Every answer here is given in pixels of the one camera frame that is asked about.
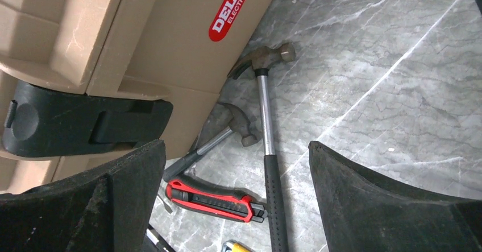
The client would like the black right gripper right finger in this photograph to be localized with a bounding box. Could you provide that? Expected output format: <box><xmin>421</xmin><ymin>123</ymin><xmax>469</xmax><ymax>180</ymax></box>
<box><xmin>308</xmin><ymin>141</ymin><xmax>481</xmax><ymax>251</ymax></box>

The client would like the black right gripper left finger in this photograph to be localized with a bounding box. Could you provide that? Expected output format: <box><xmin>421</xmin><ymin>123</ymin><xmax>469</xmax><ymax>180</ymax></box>
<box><xmin>1</xmin><ymin>139</ymin><xmax>166</xmax><ymax>251</ymax></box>

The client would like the tan plastic toolbox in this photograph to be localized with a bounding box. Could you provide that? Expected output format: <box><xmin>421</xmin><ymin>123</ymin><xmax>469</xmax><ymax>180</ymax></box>
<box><xmin>1</xmin><ymin>0</ymin><xmax>272</xmax><ymax>194</ymax></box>

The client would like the blue red screwdriver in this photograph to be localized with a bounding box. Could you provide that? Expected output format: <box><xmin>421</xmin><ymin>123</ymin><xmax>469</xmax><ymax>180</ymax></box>
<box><xmin>142</xmin><ymin>225</ymin><xmax>175</xmax><ymax>252</ymax></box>

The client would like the red black utility knife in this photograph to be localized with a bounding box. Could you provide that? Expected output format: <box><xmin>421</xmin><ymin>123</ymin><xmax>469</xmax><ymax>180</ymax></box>
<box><xmin>165</xmin><ymin>175</ymin><xmax>268</xmax><ymax>223</ymax></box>

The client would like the orange black utility knife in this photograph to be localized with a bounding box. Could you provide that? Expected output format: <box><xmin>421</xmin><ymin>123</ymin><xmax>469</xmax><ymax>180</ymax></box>
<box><xmin>221</xmin><ymin>240</ymin><xmax>251</xmax><ymax>252</ymax></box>

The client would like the small claw hammer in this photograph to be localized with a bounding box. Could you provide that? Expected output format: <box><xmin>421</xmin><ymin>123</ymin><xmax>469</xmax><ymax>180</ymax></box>
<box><xmin>163</xmin><ymin>102</ymin><xmax>259</xmax><ymax>183</ymax></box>

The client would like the large black-handled hammer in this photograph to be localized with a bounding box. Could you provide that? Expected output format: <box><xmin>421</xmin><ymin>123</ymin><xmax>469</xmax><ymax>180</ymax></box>
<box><xmin>227</xmin><ymin>42</ymin><xmax>296</xmax><ymax>251</ymax></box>

